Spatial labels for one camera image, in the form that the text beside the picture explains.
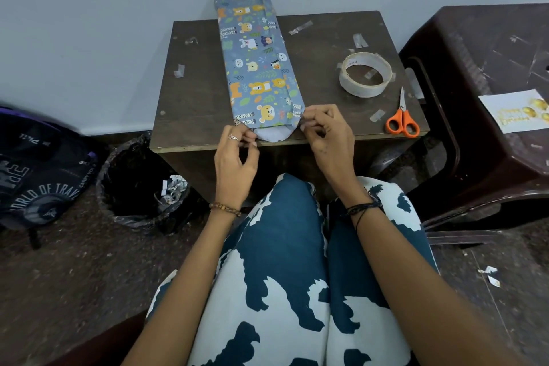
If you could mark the small dark wooden table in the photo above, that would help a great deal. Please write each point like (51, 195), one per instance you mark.
(197, 100)

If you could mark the teal white patterned trousers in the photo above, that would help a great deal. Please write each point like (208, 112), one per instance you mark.
(283, 275)

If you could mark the clear tape roll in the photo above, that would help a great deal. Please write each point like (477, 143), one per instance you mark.
(349, 87)

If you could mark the happy birthday card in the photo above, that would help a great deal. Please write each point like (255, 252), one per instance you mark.
(510, 115)

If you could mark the person's right forearm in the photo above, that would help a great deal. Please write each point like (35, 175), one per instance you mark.
(420, 297)

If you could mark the person's left hand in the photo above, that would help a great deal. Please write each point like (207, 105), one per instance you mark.
(233, 172)

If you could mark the black purple backpack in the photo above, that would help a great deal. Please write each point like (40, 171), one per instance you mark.
(38, 172)

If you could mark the crumpled paper scraps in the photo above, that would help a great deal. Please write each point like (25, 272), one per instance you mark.
(173, 190)

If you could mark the dark red seat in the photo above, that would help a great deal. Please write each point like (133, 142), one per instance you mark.
(107, 344)

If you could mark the person's right hand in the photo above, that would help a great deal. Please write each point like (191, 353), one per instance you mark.
(332, 151)

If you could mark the white paper scrap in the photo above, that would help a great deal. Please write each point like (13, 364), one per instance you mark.
(494, 281)
(488, 270)

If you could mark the person's left forearm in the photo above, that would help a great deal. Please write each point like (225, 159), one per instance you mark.
(180, 293)

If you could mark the black lined trash bin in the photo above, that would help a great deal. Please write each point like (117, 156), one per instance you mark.
(128, 190)

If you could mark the crumpled clear tape piece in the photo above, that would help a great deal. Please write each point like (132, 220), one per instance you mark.
(300, 27)

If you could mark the brown plastic stool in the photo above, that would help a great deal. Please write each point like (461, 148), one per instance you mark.
(472, 155)

